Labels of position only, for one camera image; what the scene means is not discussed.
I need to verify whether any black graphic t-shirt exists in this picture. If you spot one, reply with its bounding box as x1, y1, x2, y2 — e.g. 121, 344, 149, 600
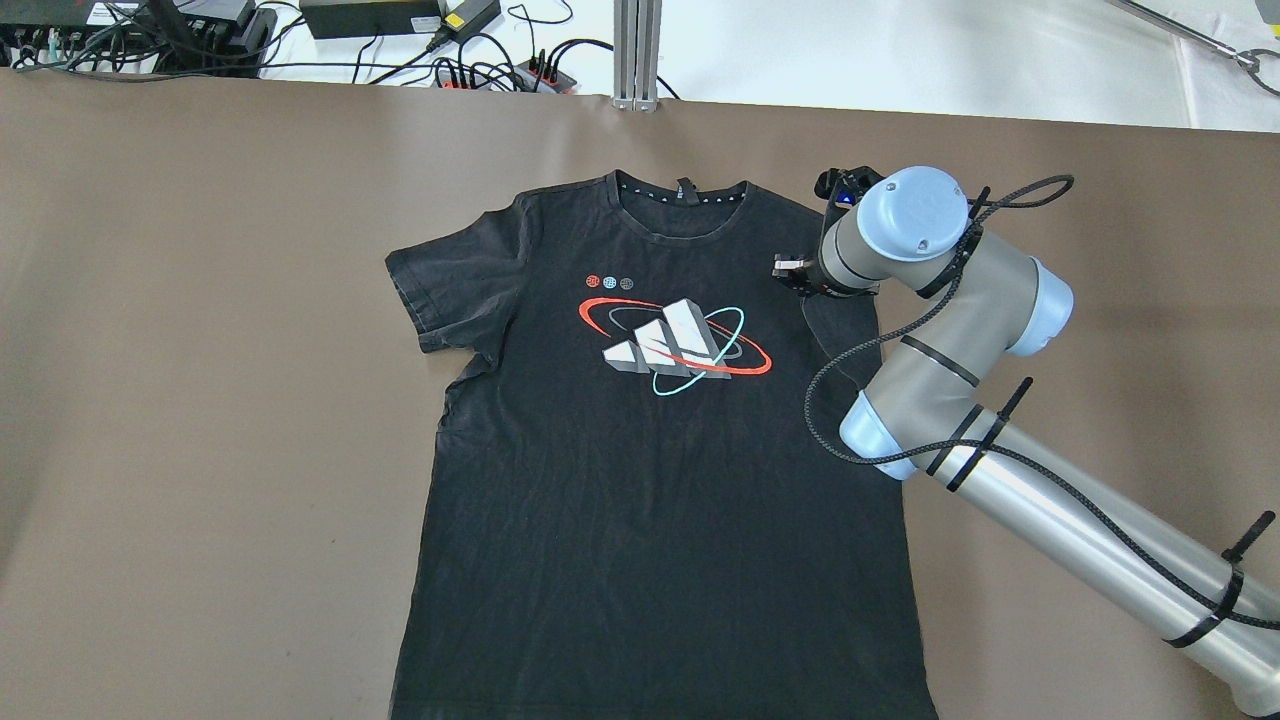
387, 170, 937, 719

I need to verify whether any aluminium frame post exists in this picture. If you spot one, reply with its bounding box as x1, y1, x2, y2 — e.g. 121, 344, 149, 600
611, 0, 662, 113

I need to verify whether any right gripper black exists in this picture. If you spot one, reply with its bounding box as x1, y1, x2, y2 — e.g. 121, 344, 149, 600
771, 254, 881, 299

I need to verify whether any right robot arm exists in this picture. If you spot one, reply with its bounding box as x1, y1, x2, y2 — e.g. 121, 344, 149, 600
773, 167, 1279, 719

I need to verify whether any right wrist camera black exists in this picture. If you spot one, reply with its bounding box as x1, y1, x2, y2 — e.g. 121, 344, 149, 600
814, 167, 884, 206

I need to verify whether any red black power strip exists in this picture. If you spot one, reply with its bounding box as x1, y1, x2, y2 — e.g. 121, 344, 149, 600
428, 58, 579, 94

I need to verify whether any black power adapter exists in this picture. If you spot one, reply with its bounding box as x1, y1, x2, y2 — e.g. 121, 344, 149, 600
298, 1, 445, 40

